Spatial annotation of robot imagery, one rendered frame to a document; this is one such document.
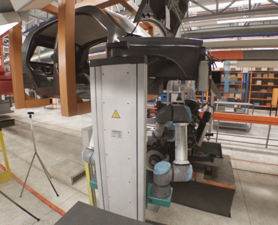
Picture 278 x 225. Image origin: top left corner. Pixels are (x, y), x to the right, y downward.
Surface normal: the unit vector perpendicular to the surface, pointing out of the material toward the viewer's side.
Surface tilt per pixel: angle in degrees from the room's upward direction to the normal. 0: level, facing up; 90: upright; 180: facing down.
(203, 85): 99
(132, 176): 90
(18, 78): 90
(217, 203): 90
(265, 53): 90
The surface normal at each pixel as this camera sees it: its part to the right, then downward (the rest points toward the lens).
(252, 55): -0.45, 0.15
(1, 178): 0.89, 0.07
